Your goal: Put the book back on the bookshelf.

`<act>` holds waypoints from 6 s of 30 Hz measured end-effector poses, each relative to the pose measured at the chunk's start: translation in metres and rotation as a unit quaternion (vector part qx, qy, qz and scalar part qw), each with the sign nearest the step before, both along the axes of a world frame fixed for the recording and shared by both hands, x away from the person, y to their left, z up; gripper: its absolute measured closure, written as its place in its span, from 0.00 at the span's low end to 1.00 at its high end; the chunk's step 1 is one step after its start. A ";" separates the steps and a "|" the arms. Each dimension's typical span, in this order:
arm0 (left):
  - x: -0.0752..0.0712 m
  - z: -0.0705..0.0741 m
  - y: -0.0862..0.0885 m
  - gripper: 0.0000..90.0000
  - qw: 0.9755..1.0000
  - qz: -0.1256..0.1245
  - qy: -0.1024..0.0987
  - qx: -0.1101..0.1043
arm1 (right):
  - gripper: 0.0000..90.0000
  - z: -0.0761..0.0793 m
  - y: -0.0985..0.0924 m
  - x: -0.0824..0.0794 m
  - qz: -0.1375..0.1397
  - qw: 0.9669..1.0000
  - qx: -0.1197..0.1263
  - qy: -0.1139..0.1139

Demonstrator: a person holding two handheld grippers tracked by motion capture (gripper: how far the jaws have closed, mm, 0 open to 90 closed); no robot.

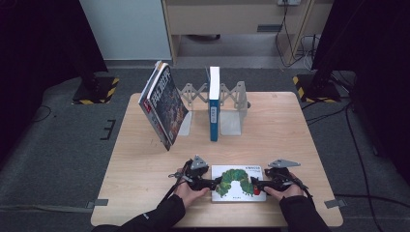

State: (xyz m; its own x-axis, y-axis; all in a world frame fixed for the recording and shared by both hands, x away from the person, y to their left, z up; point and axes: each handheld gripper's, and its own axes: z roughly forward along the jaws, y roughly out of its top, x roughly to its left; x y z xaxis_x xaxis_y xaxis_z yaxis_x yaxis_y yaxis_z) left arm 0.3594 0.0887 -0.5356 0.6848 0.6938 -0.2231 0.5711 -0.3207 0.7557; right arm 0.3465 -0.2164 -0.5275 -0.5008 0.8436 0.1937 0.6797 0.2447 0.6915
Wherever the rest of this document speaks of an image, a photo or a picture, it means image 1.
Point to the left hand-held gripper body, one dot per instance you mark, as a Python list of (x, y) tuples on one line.
[(196, 177)]

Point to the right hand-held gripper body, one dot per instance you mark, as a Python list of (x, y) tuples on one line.
[(278, 179)]

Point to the white caterpillar picture book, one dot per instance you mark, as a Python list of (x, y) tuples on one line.
[(238, 175)]

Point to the expanding metal bookend rack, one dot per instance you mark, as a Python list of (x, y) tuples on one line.
[(230, 124)]

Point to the thick blue book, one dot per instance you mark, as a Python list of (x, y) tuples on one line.
[(214, 116)]

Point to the dark cover book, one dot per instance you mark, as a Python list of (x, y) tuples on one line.
[(169, 106)]

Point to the red and white book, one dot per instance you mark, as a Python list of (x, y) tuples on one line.
[(145, 104)]

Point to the person's right hand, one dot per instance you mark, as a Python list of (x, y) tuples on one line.
[(290, 192)]

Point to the person's left hand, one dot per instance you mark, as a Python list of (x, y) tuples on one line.
[(188, 195)]

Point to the grey tape piece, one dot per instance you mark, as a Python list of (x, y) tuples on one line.
[(98, 203), (335, 203)]

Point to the yellow black striped stand base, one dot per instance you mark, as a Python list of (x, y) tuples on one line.
[(96, 92), (319, 90)]

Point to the white cabinet panel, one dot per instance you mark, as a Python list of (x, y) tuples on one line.
[(129, 29)]

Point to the black curtain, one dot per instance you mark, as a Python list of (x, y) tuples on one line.
[(377, 48), (38, 48)]

